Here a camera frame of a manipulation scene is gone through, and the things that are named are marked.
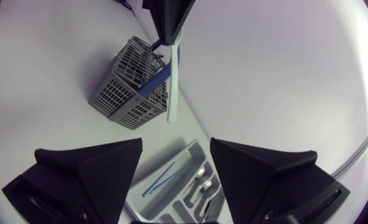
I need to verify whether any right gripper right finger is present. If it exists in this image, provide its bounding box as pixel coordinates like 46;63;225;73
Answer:
210;138;351;224

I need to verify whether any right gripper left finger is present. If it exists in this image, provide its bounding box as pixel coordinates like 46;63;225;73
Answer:
2;138;143;224

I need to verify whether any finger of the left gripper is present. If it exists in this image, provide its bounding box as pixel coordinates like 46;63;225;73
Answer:
141;0;197;46

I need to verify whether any pale plastic spoon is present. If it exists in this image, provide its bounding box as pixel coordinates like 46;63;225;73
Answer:
167;27;184;124

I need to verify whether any grey cutlery tray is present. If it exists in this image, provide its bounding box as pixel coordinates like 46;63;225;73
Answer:
124;139;227;224

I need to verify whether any grey cutlery basket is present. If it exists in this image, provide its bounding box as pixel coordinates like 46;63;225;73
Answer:
88;35;181;130

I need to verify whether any steel spoon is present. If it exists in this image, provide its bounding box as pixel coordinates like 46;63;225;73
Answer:
182;166;207;200
190;180;214;203

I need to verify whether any blue plastic chopstick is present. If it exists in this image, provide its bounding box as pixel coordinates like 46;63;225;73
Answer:
148;169;182;195
141;161;176;198

